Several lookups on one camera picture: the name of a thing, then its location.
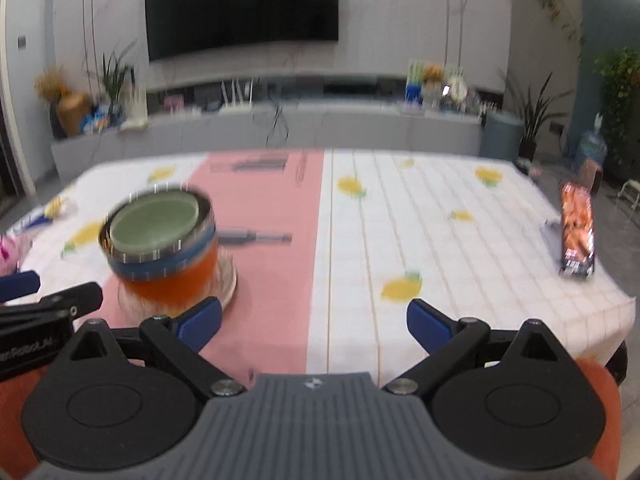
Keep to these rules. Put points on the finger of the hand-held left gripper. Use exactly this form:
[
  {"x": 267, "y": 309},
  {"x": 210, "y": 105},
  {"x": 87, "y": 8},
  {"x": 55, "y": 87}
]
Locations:
[
  {"x": 65, "y": 300},
  {"x": 20, "y": 285}
]

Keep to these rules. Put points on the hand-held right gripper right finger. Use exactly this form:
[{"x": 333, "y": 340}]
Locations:
[{"x": 430, "y": 322}]

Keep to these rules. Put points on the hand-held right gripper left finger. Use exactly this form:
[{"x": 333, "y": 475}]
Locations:
[{"x": 202, "y": 320}]

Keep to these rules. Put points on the orange steel bowl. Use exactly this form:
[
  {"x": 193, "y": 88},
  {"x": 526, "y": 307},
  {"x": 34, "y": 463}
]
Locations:
[{"x": 170, "y": 287}]

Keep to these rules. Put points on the clear scalloped glass plate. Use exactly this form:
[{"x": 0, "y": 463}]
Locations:
[{"x": 227, "y": 280}]

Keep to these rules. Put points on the blue steel bowl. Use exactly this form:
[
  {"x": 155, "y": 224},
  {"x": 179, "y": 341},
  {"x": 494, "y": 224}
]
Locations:
[{"x": 160, "y": 267}]

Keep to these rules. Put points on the green ceramic bowl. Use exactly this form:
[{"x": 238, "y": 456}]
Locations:
[{"x": 150, "y": 222}]

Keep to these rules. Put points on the pink toy ball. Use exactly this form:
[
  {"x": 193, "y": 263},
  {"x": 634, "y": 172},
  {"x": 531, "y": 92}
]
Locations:
[{"x": 11, "y": 255}]

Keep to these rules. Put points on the orange cloth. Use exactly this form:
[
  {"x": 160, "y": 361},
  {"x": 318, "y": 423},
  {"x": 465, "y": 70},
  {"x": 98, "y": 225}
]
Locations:
[{"x": 15, "y": 410}]

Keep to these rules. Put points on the blue white box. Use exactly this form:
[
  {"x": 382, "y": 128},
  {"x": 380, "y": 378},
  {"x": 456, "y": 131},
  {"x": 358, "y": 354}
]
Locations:
[{"x": 37, "y": 221}]

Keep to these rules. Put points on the orange snack packet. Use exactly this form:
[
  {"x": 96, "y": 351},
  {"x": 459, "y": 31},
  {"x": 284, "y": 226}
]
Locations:
[{"x": 577, "y": 230}]

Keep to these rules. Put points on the gold vase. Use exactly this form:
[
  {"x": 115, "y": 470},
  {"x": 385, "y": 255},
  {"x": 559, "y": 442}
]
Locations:
[{"x": 74, "y": 115}]

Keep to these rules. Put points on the blue snack bags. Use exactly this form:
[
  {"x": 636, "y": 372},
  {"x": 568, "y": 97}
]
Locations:
[{"x": 96, "y": 121}]

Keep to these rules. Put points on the blue glass vase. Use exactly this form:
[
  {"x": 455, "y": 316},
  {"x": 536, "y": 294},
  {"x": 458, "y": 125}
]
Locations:
[{"x": 115, "y": 112}]

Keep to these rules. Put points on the grey trash can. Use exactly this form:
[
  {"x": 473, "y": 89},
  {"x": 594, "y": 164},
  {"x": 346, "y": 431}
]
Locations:
[{"x": 501, "y": 135}]

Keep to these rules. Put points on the dried flower bunch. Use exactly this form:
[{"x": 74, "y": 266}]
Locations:
[{"x": 51, "y": 85}]

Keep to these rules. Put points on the white printed vase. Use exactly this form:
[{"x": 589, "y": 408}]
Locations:
[{"x": 136, "y": 107}]

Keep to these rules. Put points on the grey marble television console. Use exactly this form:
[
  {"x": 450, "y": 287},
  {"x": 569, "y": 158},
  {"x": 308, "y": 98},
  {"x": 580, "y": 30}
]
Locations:
[{"x": 350, "y": 130}]

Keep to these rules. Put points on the pink photo card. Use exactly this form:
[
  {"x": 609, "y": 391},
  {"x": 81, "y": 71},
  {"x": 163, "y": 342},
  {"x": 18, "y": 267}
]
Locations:
[{"x": 174, "y": 102}]

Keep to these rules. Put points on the white router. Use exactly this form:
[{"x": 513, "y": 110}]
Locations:
[{"x": 236, "y": 97}]

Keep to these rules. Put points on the green long leaf plant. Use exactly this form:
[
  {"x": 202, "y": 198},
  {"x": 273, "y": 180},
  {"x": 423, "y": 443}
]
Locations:
[{"x": 114, "y": 75}]

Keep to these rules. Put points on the dark potted leaf plant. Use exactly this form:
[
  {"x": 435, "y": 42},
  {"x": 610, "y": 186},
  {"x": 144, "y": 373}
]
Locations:
[{"x": 532, "y": 115}]

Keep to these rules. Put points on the round white fan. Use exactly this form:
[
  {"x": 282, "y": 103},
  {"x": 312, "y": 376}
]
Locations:
[{"x": 457, "y": 89}]

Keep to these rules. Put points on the blue water bottle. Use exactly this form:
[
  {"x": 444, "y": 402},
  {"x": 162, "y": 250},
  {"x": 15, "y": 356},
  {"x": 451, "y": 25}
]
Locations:
[{"x": 591, "y": 150}]

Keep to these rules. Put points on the white stool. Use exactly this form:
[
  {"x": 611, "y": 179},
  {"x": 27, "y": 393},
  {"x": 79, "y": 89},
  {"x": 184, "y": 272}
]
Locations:
[{"x": 631, "y": 192}]

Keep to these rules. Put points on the brown teddy bear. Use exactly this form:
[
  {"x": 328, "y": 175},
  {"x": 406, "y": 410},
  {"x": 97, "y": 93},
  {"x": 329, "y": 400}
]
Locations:
[{"x": 432, "y": 72}]

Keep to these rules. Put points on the large bushy green plant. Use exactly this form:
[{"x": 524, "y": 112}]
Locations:
[{"x": 622, "y": 105}]

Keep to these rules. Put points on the hanging vine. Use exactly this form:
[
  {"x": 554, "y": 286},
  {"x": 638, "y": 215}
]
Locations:
[{"x": 552, "y": 0}]

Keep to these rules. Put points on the grey light switch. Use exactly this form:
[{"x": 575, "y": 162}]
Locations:
[{"x": 21, "y": 41}]

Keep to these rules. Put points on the black wall television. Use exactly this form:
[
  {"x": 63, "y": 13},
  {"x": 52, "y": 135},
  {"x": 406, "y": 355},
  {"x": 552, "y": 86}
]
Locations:
[{"x": 240, "y": 5}]

